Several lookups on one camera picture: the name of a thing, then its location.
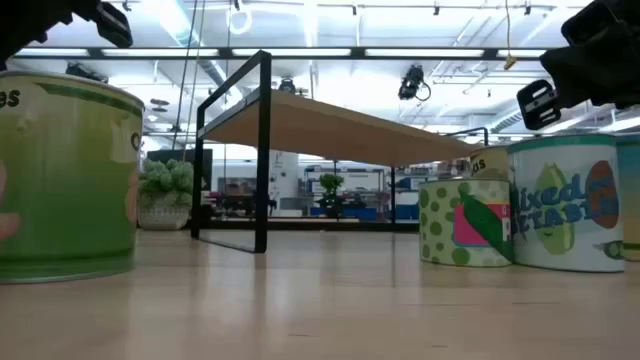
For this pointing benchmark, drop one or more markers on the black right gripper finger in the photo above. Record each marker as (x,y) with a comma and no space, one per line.
(539,105)
(600,22)

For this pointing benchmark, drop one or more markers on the black wall monitor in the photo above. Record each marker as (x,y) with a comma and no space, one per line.
(172,154)

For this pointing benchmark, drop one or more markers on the yellow-green oranges can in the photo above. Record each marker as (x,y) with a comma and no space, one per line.
(70,175)

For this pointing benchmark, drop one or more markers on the black aluminium table frame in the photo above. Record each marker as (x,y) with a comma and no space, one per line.
(300,225)

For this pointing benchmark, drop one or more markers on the black ceiling device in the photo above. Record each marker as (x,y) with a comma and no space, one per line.
(287,86)
(85,72)

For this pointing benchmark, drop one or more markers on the small green background tree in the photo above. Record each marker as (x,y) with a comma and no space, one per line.
(331,184)

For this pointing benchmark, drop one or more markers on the green plant white pot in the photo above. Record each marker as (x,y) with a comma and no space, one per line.
(165,185)

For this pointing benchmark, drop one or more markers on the white background board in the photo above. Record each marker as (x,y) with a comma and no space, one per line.
(360,182)

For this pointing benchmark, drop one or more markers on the black overhead rig beam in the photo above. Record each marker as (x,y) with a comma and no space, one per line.
(357,52)

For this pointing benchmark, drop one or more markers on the pale yellow labelled can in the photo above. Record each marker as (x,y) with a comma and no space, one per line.
(492,162)

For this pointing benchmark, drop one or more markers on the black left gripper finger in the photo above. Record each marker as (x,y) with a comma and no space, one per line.
(115,25)

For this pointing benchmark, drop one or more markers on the yellow-green corn can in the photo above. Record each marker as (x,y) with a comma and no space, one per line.
(631,200)

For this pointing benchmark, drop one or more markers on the wooden shelf black metal frame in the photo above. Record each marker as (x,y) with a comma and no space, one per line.
(325,135)

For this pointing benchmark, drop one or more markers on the blue storage bin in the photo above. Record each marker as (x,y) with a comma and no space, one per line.
(367,214)
(405,212)

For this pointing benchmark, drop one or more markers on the white mixed vegetables can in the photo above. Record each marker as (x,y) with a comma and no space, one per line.
(565,210)

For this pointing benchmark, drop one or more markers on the green polka dot peas can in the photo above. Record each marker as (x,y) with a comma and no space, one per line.
(440,220)

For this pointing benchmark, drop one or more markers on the black overhead camera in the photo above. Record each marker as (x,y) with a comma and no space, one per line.
(412,82)

